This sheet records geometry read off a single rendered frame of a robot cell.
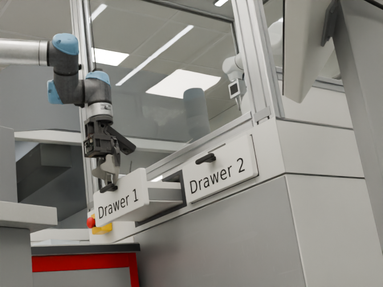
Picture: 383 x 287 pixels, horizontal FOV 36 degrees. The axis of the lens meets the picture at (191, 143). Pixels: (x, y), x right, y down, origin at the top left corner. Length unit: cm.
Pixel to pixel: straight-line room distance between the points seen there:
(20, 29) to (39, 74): 198
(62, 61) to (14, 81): 95
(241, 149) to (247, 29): 32
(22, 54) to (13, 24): 288
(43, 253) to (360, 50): 108
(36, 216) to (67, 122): 150
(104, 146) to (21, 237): 58
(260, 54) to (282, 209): 41
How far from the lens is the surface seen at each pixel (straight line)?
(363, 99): 106
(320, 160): 157
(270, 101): 151
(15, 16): 459
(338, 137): 166
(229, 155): 158
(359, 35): 111
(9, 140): 140
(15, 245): 129
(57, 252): 179
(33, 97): 274
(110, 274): 187
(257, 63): 157
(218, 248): 164
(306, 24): 105
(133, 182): 172
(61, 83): 184
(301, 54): 116
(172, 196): 175
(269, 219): 149
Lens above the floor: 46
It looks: 18 degrees up
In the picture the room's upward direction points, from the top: 8 degrees counter-clockwise
